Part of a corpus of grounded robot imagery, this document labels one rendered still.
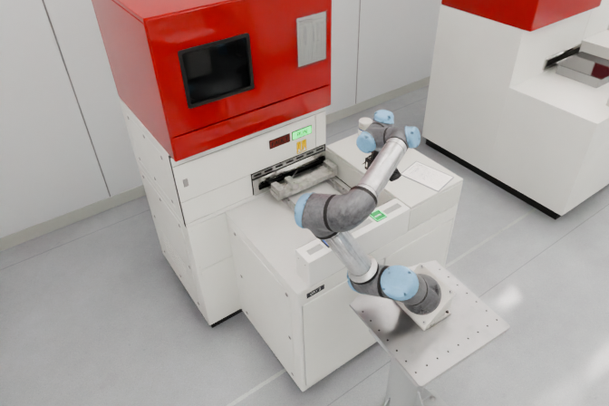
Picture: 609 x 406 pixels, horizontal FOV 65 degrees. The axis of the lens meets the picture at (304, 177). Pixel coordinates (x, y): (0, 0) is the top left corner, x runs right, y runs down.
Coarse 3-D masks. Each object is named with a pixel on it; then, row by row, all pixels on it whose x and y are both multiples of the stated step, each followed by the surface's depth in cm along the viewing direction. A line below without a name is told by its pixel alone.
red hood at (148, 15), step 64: (128, 0) 180; (192, 0) 178; (256, 0) 183; (320, 0) 200; (128, 64) 204; (192, 64) 182; (256, 64) 198; (320, 64) 217; (192, 128) 194; (256, 128) 214
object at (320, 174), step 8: (320, 168) 251; (304, 176) 246; (312, 176) 246; (320, 176) 245; (328, 176) 247; (280, 184) 241; (304, 184) 240; (312, 184) 243; (272, 192) 237; (288, 192) 236; (296, 192) 239
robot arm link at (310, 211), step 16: (304, 208) 149; (320, 208) 145; (304, 224) 151; (320, 224) 146; (336, 240) 156; (352, 240) 161; (352, 256) 163; (368, 256) 172; (352, 272) 170; (368, 272) 170; (352, 288) 179; (368, 288) 173
